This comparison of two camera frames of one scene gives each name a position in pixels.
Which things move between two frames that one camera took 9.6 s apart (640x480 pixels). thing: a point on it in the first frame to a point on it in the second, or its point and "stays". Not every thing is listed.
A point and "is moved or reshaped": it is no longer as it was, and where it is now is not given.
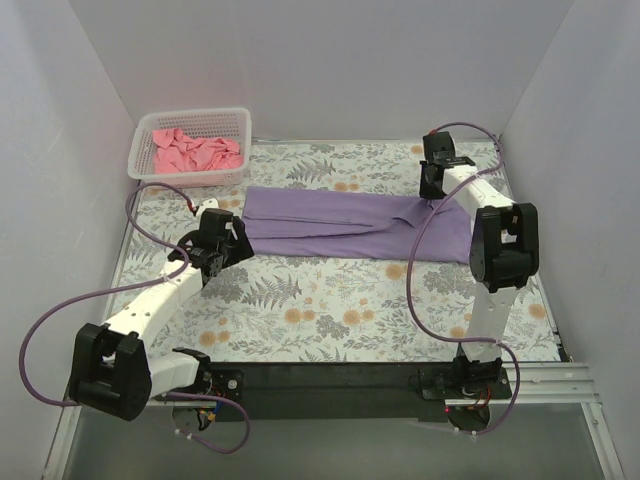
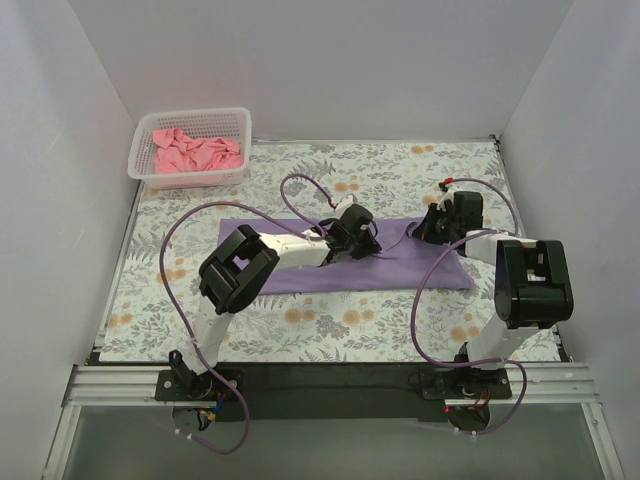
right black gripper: x=430 y=179 to x=430 y=228
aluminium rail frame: x=533 y=384 stays
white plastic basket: x=191 y=147 stays
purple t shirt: x=352 y=224 is moved or reshaped
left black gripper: x=236 y=240 to x=364 y=245
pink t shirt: x=176 y=152 stays
